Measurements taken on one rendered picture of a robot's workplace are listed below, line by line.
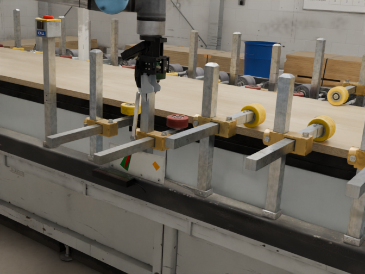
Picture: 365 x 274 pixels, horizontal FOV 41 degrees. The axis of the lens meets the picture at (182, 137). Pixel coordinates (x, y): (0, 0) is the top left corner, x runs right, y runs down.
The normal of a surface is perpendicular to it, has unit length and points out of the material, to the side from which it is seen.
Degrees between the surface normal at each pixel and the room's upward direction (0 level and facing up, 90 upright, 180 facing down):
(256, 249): 90
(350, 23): 90
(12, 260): 0
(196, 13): 90
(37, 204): 90
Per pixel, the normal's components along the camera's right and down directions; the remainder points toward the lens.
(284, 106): -0.58, 0.20
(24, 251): 0.05, -0.96
